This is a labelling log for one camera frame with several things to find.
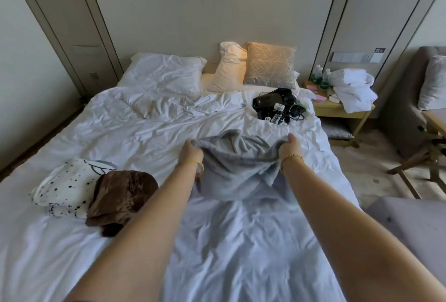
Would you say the person's right hand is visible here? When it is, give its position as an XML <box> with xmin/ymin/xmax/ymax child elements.
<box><xmin>279</xmin><ymin>133</ymin><xmax>302</xmax><ymax>168</ymax></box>

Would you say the person's left hand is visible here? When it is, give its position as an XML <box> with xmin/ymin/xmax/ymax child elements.
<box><xmin>178</xmin><ymin>139</ymin><xmax>205</xmax><ymax>177</ymax></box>

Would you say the grey fleece garment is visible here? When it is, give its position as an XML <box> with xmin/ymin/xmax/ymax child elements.
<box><xmin>191</xmin><ymin>129</ymin><xmax>292</xmax><ymax>202</ymax></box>

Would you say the person's left forearm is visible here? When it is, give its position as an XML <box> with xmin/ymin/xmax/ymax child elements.
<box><xmin>65</xmin><ymin>161</ymin><xmax>204</xmax><ymax>302</ymax></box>

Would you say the person's right forearm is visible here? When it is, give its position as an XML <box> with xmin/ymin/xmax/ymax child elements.
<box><xmin>281</xmin><ymin>159</ymin><xmax>446</xmax><ymax>302</ymax></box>

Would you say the black bag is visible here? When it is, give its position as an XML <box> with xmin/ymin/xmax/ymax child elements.
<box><xmin>253</xmin><ymin>88</ymin><xmax>297</xmax><ymax>112</ymax></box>

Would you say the grey floor cushion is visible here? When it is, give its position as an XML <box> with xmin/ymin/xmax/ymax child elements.
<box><xmin>323</xmin><ymin>127</ymin><xmax>354</xmax><ymax>139</ymax></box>

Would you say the white duvet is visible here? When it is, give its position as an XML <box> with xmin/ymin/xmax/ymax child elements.
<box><xmin>0</xmin><ymin>86</ymin><xmax>363</xmax><ymax>302</ymax></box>

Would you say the wooden bedside table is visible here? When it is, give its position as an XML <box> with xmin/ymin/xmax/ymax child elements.
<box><xmin>304</xmin><ymin>80</ymin><xmax>376</xmax><ymax>148</ymax></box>

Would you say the beige patterned cushion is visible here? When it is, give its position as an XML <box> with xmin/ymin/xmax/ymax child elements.
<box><xmin>243</xmin><ymin>42</ymin><xmax>297</xmax><ymax>90</ymax></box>

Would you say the white towel pile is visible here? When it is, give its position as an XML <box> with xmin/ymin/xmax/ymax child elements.
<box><xmin>329</xmin><ymin>68</ymin><xmax>378</xmax><ymax>114</ymax></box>

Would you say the cream pillow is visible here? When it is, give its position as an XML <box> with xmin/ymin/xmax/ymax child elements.
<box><xmin>204</xmin><ymin>42</ymin><xmax>249</xmax><ymax>93</ymax></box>

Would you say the brown velvet garment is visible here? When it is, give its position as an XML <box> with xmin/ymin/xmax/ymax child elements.
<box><xmin>86</xmin><ymin>170</ymin><xmax>159</xmax><ymax>237</ymax></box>

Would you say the grey sofa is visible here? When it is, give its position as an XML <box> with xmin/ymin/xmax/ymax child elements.
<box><xmin>378</xmin><ymin>46</ymin><xmax>446</xmax><ymax>159</ymax></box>

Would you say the padded headboard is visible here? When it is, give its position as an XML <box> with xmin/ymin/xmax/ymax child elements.
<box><xmin>82</xmin><ymin>0</ymin><xmax>345</xmax><ymax>74</ymax></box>

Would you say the white black-dotted garment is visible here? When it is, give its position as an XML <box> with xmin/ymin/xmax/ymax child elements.
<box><xmin>31</xmin><ymin>159</ymin><xmax>118</xmax><ymax>219</ymax></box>

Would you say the white sofa pillow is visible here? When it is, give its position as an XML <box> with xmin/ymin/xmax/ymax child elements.
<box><xmin>417</xmin><ymin>56</ymin><xmax>446</xmax><ymax>111</ymax></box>

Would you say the gold bead bracelet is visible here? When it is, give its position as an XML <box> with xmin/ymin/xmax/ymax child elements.
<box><xmin>281</xmin><ymin>153</ymin><xmax>305</xmax><ymax>168</ymax></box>

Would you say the bundle of black cables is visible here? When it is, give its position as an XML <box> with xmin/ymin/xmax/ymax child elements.
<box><xmin>259</xmin><ymin>101</ymin><xmax>308</xmax><ymax>125</ymax></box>

